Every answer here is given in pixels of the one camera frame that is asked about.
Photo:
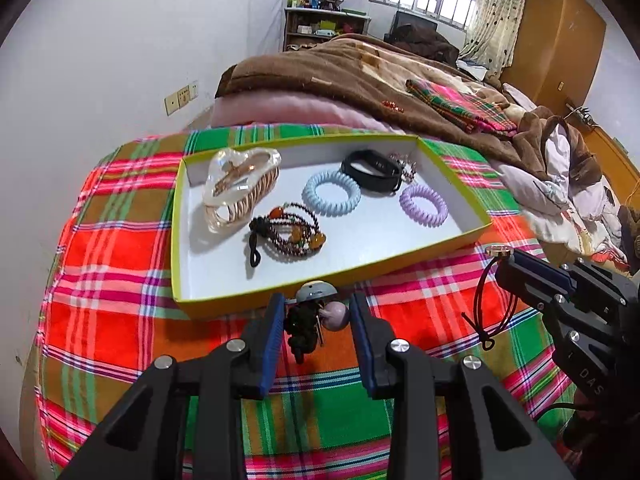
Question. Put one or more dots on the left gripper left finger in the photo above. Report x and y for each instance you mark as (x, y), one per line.
(144, 434)

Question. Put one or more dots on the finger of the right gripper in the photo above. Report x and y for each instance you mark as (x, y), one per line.
(532, 291)
(538, 267)

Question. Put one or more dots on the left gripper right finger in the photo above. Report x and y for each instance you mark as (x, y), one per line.
(490, 435)

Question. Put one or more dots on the black wrist band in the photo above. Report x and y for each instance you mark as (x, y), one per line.
(373, 171)

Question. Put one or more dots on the white patterned bedding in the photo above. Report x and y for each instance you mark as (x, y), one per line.
(569, 221)

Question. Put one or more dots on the plaid red green cloth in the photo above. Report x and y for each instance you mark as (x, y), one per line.
(107, 312)

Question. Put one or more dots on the rhinestone hair clip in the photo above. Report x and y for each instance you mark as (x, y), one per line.
(406, 165)

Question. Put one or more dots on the folded plaid cloth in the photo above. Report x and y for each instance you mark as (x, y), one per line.
(467, 111)

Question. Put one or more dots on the orange wooden cabinet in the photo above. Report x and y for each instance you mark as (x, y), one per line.
(615, 163)

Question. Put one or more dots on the small red hair clip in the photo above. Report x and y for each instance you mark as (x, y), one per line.
(393, 106)

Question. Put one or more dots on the yellow-green shallow box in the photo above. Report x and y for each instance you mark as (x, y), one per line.
(221, 271)

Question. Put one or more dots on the orange wooden wardrobe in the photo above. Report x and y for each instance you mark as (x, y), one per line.
(557, 53)

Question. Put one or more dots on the floral curtain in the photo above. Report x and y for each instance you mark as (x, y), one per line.
(491, 38)

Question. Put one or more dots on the dark clothes pile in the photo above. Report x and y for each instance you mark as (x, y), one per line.
(420, 37)

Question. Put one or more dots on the pearl gold hair claw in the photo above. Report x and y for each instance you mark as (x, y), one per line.
(236, 182)

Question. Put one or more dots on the brown fleece blanket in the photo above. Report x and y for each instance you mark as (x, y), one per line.
(362, 72)

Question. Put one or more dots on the pink quilt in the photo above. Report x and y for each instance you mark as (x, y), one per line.
(283, 107)

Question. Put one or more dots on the dark wooden shelf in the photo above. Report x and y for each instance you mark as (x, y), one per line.
(304, 28)

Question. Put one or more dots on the wall outlet plate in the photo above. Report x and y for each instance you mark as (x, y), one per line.
(177, 100)

